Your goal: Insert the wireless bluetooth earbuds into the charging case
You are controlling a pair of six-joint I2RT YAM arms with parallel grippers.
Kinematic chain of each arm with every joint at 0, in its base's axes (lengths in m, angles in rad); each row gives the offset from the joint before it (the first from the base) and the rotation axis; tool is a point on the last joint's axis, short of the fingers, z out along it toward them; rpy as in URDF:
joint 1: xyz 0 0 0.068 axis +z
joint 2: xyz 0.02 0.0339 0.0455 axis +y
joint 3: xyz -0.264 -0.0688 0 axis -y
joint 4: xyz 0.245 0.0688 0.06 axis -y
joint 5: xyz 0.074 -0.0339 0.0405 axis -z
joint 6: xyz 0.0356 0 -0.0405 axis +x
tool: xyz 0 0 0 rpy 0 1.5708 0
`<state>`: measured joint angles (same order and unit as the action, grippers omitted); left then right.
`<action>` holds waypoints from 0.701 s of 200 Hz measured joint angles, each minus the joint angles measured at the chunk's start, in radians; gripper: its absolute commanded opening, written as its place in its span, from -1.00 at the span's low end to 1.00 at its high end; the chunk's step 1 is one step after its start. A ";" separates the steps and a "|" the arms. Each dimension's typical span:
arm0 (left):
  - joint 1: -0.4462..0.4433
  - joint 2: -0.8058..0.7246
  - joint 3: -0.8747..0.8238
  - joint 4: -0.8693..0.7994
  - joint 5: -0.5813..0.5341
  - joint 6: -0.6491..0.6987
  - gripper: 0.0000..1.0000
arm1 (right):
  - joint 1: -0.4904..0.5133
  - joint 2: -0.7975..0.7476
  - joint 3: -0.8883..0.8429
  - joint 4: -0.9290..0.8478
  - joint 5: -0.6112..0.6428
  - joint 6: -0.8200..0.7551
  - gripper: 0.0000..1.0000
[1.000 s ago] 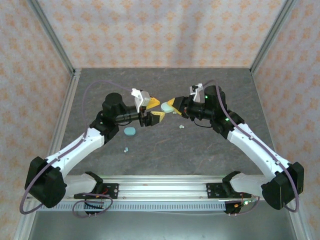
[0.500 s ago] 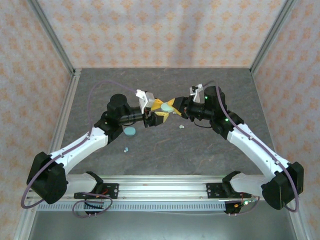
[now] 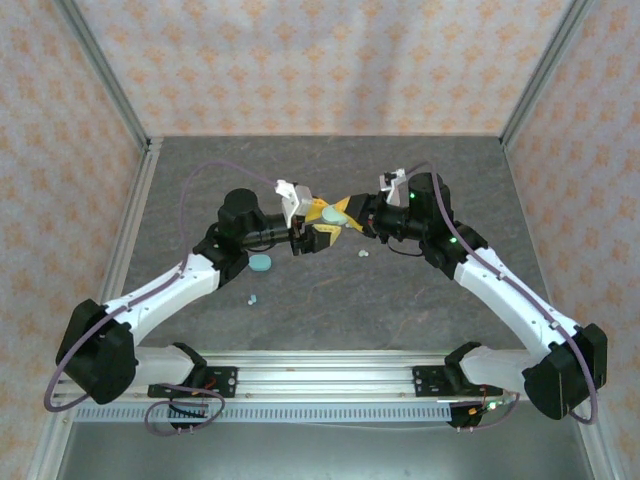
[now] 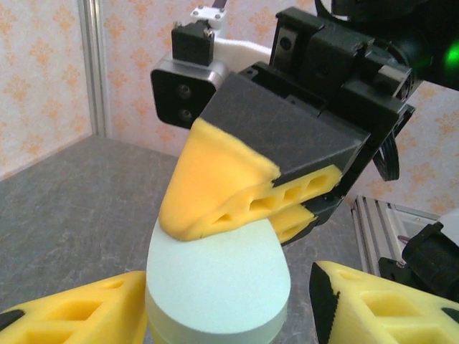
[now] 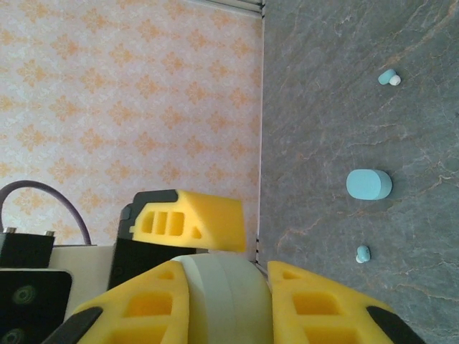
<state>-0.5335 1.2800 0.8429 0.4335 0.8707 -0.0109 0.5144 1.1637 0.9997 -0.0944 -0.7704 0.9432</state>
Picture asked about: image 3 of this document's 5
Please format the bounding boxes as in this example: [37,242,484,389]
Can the shiny metal sheet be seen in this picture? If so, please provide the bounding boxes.
[54,422,601,480]

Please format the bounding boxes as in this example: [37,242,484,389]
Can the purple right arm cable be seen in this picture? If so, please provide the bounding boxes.
[402,160,600,426]

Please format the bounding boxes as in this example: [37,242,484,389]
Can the aluminium left floor rail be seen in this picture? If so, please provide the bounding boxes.
[28,138,164,480]

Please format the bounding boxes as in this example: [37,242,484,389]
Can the aluminium floor rail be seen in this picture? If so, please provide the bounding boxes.
[499,139,622,480]
[28,138,164,480]

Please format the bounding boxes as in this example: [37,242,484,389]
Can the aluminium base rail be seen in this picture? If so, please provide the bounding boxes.
[49,349,531,402]

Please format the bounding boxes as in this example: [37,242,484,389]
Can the aluminium right corner post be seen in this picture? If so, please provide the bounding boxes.
[499,0,597,147]

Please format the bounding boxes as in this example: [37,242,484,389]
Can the aluminium corner post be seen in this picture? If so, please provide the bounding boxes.
[499,0,597,147]
[53,0,152,149]

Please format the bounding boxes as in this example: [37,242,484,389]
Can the perforated metal cable tray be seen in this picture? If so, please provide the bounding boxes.
[74,403,454,424]

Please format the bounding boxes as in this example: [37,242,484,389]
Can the aluminium left corner post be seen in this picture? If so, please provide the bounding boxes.
[53,0,152,149]

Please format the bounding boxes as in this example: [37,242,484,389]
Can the small wire bundle with LED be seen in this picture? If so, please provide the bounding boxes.
[467,395,519,419]

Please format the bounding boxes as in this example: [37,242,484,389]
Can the purple cable loop, left base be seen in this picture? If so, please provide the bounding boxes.
[143,383,226,437]

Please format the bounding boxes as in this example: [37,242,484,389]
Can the purple cable loop, base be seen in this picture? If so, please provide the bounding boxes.
[457,392,522,434]
[143,383,226,437]

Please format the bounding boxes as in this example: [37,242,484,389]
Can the purple cable loop, right base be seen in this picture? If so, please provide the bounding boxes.
[457,392,522,434]

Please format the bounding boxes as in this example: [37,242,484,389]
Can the aluminium right floor rail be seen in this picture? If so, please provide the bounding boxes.
[499,139,622,480]

